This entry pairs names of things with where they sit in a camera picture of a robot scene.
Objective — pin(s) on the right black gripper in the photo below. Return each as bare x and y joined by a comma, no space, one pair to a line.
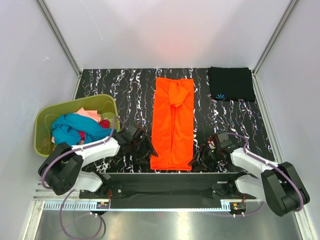
196,158

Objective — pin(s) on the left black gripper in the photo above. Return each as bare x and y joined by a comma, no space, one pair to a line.
148,148

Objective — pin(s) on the orange t shirt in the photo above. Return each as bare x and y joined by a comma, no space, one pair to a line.
172,132

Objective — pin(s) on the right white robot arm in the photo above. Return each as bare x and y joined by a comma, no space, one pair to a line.
277,184

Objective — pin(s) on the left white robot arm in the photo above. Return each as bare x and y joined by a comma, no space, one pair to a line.
62,171

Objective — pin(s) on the dark red t shirt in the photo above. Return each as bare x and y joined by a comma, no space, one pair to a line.
105,123

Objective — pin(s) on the olive green plastic basket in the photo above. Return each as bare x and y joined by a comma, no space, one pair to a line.
104,104

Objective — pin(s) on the pink t shirt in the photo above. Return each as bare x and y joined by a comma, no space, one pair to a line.
92,114

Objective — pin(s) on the teal t shirt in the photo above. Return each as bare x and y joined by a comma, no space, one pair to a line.
73,128

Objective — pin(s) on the folded black t shirt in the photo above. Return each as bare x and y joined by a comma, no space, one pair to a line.
231,84

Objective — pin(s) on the aluminium frame rail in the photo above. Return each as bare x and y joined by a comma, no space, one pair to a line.
43,194

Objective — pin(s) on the left aluminium corner post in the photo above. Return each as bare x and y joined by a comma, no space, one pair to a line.
58,35

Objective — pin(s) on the aluminium corner post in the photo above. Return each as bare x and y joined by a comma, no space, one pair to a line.
276,33
58,35

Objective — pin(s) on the right aluminium corner post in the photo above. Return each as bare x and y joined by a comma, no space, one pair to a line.
276,33

